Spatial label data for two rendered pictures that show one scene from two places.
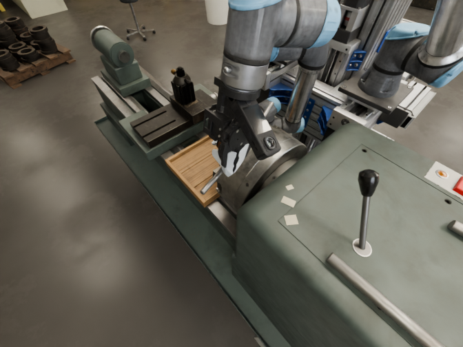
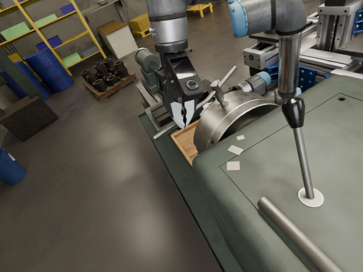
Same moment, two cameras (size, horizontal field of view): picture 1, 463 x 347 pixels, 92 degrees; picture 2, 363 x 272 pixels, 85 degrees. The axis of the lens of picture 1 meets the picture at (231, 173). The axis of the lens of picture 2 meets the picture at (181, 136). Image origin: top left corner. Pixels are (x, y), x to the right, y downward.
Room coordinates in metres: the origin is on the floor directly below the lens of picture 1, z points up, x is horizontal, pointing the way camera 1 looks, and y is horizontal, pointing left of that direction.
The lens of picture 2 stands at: (-0.06, -0.20, 1.61)
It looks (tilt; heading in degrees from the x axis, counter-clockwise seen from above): 40 degrees down; 32
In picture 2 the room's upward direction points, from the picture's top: 24 degrees counter-clockwise
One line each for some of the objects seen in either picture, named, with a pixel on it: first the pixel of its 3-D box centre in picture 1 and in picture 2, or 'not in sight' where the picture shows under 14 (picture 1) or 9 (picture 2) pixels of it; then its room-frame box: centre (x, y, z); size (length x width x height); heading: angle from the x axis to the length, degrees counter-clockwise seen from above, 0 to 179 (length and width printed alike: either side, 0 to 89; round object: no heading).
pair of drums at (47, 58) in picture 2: not in sight; (38, 77); (3.44, 5.32, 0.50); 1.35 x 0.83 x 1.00; 134
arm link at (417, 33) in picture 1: (402, 45); not in sight; (0.83, -0.61, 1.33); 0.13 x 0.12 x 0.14; 29
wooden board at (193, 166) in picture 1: (215, 162); (211, 135); (0.66, 0.08, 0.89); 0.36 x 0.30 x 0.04; 131
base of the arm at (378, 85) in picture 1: (383, 76); not in sight; (0.84, -0.61, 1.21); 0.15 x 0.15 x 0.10
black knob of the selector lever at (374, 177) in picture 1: (367, 182); (294, 111); (0.22, -0.24, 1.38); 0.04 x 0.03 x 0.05; 41
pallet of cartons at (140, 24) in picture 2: not in sight; (150, 21); (7.24, 3.56, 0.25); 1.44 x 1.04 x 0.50; 134
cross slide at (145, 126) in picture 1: (177, 116); (185, 101); (0.92, 0.28, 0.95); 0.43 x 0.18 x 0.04; 131
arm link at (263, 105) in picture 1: (266, 109); (256, 83); (0.80, -0.16, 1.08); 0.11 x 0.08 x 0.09; 130
